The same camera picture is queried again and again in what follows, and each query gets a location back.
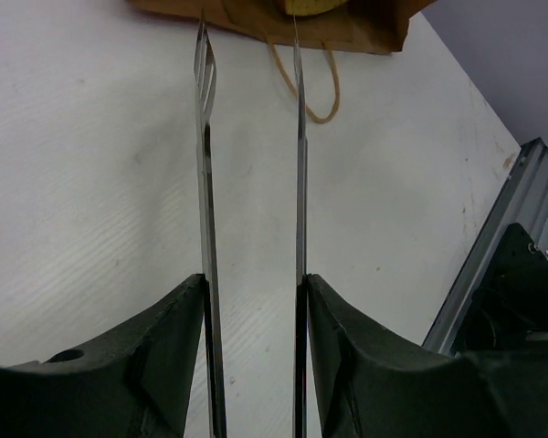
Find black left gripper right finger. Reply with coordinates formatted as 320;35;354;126
307;275;548;437

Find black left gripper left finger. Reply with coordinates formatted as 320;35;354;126
0;275;205;437

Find silver metal tongs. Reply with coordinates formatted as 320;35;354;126
194;17;308;437

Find red paper bag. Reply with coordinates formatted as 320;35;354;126
129;0;434;124

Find round yellow fake bread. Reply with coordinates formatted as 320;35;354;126
275;0;348;17

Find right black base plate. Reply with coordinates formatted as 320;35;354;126
455;223;548;352

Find aluminium mounting rail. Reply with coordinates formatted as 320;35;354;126
422;138;548;355

